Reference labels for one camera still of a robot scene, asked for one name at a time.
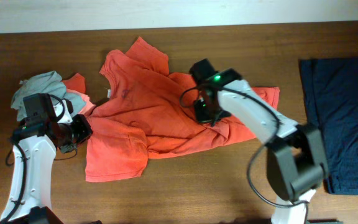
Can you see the grey crumpled shirt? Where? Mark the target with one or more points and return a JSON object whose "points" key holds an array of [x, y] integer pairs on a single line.
{"points": [[51, 83]]}

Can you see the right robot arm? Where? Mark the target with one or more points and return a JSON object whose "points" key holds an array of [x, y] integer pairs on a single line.
{"points": [[296, 157]]}

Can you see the salmon pink folded shirt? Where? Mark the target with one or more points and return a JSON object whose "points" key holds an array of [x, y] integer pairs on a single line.
{"points": [[88, 107]]}

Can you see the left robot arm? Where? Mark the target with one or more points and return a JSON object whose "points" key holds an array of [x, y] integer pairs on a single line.
{"points": [[48, 127]]}

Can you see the red folded shirt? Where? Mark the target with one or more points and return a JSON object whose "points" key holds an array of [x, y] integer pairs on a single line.
{"points": [[75, 84]]}

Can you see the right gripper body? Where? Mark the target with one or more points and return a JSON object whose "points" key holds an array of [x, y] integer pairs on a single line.
{"points": [[208, 110]]}

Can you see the navy blue garment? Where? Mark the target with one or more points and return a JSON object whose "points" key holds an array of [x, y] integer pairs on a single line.
{"points": [[330, 89]]}

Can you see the orange-red printed t-shirt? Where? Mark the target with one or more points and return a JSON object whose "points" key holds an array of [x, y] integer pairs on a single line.
{"points": [[148, 116]]}

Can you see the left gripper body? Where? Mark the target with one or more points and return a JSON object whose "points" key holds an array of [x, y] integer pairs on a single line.
{"points": [[74, 132]]}

